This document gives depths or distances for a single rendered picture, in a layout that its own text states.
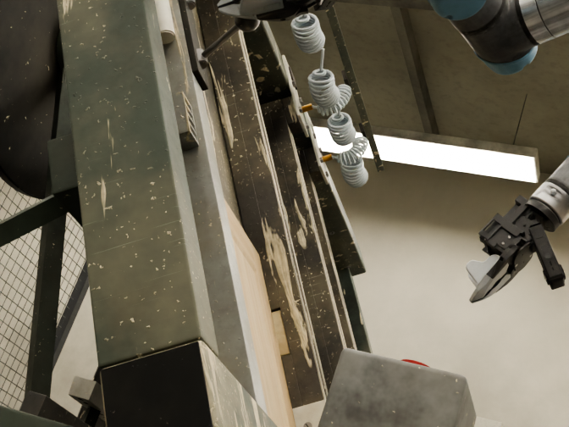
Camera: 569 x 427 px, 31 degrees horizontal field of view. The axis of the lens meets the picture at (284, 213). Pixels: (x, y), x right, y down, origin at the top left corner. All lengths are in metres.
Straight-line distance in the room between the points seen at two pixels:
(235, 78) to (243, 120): 0.10
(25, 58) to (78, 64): 1.28
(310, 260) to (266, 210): 0.51
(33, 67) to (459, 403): 1.79
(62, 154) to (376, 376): 0.50
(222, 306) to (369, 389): 0.39
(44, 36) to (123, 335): 1.60
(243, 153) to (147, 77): 0.67
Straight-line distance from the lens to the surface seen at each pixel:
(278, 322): 1.66
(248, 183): 1.79
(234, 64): 1.95
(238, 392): 1.09
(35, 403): 1.17
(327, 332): 2.17
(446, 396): 0.92
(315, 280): 2.22
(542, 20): 1.38
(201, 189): 1.37
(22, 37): 2.48
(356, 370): 0.94
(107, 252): 1.07
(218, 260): 1.31
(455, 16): 1.32
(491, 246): 1.83
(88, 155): 1.14
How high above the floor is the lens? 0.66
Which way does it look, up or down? 23 degrees up
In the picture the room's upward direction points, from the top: 20 degrees clockwise
